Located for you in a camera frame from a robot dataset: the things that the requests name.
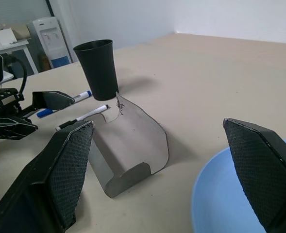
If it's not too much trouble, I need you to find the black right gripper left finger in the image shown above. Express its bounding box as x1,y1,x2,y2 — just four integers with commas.
0,120,95,233

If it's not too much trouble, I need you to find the white marker with black cap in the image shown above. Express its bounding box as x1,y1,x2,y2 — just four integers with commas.
55,104,109,132

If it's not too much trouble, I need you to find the white water dispenser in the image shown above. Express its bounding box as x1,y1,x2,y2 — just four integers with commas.
33,17,72,69

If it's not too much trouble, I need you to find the white side table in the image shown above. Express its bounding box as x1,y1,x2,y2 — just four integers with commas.
0,39,39,74

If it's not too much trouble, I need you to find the brown cardboard box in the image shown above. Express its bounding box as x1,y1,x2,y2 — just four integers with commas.
0,23,32,42

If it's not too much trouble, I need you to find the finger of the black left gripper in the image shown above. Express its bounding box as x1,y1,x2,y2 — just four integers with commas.
21,90,75,117
0,116,38,141

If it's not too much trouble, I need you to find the black plastic cup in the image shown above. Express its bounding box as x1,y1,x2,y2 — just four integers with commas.
73,39,119,101

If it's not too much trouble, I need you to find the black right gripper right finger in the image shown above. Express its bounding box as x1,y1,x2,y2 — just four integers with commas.
222,118,286,233

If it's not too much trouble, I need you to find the grey rectangular sponge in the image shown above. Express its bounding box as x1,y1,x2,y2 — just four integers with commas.
87,91,170,199

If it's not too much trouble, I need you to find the white marker with blue cap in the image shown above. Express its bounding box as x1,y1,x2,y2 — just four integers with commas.
36,90,93,118

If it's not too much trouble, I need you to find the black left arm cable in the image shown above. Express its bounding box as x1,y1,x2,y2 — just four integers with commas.
1,53,28,95

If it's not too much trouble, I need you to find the pale round plate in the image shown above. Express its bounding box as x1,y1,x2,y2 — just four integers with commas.
192,139,286,233

